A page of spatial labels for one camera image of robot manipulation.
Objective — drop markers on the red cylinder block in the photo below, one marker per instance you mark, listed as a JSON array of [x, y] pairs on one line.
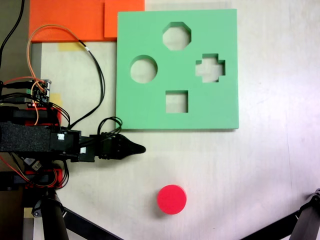
[[172, 199]]

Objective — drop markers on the orange flat block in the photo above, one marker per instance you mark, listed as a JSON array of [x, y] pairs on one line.
[[67, 20]]

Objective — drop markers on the green shape sorting board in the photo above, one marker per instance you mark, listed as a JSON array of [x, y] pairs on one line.
[[150, 112]]

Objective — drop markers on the red base clamp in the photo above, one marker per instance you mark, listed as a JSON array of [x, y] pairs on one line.
[[58, 178], [58, 118]]

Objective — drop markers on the yellow masking tape piece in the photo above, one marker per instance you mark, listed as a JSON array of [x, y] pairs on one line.
[[71, 47], [28, 213], [57, 100]]

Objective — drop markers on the small circuit board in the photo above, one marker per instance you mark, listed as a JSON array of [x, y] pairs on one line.
[[41, 93]]

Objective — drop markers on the thick black tripod leg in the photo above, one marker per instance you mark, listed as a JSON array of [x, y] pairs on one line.
[[53, 222], [308, 220]]

